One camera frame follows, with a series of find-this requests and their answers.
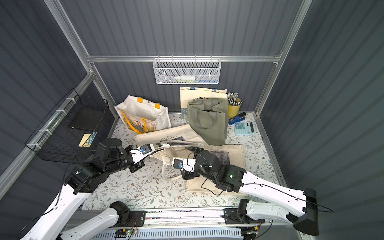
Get cream canvas bag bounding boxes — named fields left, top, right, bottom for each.
left=135, top=124, right=209, bottom=182

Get cream canvas bag painting print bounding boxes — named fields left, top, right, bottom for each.
left=186, top=145, right=246, bottom=196

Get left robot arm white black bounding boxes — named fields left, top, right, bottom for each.
left=18, top=138, right=155, bottom=240

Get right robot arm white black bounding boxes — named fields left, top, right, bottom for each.
left=172, top=149, right=319, bottom=236

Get olive green tote bag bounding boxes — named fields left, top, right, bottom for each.
left=188, top=98, right=229, bottom=146

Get cream tote bag black lettering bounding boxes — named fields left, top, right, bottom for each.
left=180, top=87, right=227, bottom=109

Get floral table mat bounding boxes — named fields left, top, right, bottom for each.
left=82, top=126, right=281, bottom=210

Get yellow sticky note pad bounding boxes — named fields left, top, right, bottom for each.
left=78, top=134, right=92, bottom=148

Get blue stapler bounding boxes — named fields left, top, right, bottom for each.
left=228, top=112, right=246, bottom=125

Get black notebook in basket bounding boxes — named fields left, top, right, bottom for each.
left=68, top=108, right=104, bottom=131

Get small green circuit board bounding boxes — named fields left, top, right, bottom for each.
left=114, top=229, right=134, bottom=240

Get light blue calculator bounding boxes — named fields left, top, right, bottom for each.
left=235, top=121, right=257, bottom=136

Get yellow pen holder cup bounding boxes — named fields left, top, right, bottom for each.
left=227, top=92, right=242, bottom=119

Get white bottle in basket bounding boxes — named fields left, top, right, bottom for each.
left=174, top=76, right=196, bottom=82

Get white tote bag yellow handles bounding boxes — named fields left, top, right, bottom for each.
left=115, top=95, right=171, bottom=134

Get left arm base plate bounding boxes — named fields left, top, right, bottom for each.
left=122, top=211, right=147, bottom=228

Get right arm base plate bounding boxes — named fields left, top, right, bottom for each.
left=222, top=208, right=265, bottom=225

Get black wire wall basket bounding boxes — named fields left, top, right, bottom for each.
left=26, top=86, right=115, bottom=164

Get white wire mesh basket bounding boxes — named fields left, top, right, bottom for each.
left=153, top=58, right=222, bottom=85

